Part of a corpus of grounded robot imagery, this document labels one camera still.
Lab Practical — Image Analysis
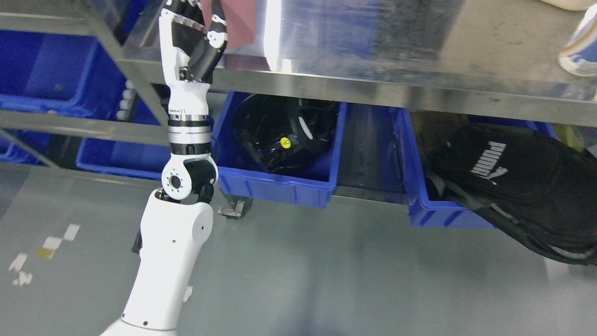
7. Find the plastic drink bottle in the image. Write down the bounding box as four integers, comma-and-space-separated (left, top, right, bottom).
558, 4, 597, 78

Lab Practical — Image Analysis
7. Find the black Puma backpack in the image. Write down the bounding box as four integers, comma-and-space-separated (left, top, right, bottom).
425, 123, 597, 266

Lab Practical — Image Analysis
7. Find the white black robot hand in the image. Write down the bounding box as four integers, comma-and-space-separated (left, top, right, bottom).
158, 0, 228, 121

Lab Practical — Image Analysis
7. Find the blue bin far left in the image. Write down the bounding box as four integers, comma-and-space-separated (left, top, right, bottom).
76, 97, 173, 181

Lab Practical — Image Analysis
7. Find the blue bin with backpack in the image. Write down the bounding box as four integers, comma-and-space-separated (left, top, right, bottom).
392, 108, 558, 229

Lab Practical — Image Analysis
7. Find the blue bin with helmet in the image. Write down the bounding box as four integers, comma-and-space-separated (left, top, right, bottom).
215, 91, 349, 208

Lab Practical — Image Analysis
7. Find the black helmet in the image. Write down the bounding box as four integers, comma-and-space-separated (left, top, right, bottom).
232, 94, 340, 175

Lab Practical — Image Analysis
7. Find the pink plastic storage box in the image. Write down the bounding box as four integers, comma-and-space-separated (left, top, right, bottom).
220, 0, 257, 53

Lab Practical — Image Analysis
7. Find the blue upper left bin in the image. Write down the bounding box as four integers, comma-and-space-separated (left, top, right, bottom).
0, 30, 125, 119

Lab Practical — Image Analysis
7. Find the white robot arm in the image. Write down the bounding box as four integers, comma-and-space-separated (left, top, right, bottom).
103, 116, 218, 336

